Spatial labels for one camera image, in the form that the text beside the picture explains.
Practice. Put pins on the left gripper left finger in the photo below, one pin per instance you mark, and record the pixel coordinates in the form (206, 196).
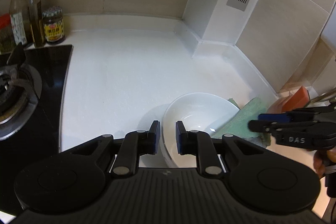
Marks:
(149, 140)

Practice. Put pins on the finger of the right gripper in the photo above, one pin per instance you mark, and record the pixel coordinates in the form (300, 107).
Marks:
(273, 117)
(267, 126)

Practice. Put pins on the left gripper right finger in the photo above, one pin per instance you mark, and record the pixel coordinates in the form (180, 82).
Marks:
(185, 139)

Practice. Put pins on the green microfiber cloth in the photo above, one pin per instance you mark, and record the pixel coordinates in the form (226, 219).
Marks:
(238, 125)

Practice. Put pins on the white ceramic bowl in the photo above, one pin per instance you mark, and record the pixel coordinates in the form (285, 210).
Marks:
(198, 111)

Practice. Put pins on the person's right hand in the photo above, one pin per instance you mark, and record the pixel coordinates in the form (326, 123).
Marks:
(319, 159)

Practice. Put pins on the orange sponge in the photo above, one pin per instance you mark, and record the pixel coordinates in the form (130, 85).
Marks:
(298, 100)

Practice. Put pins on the black gas stove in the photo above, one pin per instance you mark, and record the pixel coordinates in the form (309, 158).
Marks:
(32, 88)

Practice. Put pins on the yellow label sauce jar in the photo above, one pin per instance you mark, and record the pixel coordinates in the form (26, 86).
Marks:
(53, 25)

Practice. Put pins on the black cap dark bottle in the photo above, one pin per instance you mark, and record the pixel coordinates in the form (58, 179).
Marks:
(36, 20)

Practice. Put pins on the yellow cap clear bottle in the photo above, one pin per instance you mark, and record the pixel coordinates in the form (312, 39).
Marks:
(20, 22)

